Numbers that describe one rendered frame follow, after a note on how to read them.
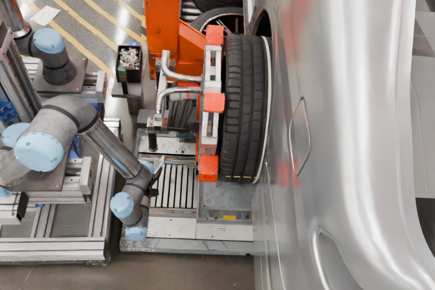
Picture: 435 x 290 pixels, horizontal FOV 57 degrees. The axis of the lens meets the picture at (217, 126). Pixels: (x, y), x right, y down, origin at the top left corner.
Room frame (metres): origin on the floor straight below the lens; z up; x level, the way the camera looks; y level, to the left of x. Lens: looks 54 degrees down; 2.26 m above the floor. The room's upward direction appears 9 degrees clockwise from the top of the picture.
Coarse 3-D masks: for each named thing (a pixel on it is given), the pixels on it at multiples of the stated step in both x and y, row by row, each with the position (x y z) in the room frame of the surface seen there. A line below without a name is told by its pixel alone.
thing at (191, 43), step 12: (180, 24) 1.63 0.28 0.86; (180, 36) 1.54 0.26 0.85; (192, 36) 1.61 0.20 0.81; (204, 36) 1.66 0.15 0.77; (180, 48) 1.55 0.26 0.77; (192, 48) 1.55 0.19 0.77; (204, 48) 1.58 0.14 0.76; (180, 60) 1.54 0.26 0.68; (192, 60) 1.55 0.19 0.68; (180, 72) 1.52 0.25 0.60; (192, 72) 1.53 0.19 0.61
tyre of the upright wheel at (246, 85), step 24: (240, 48) 1.18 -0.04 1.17; (264, 48) 1.20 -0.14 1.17; (240, 72) 1.05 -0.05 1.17; (264, 72) 1.07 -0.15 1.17; (240, 96) 0.96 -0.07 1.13; (264, 96) 0.98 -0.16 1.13; (240, 120) 0.90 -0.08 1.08; (264, 120) 0.90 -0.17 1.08; (240, 144) 0.84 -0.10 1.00; (240, 168) 0.80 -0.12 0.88
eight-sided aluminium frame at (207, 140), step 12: (216, 48) 1.21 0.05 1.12; (204, 60) 1.34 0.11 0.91; (216, 60) 1.14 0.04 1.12; (216, 72) 1.08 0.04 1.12; (204, 84) 1.01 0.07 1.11; (216, 84) 1.02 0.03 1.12; (204, 120) 0.91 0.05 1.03; (216, 120) 0.91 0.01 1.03; (204, 132) 0.87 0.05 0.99; (216, 132) 0.88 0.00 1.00; (204, 144) 0.84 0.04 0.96; (216, 144) 0.85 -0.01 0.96
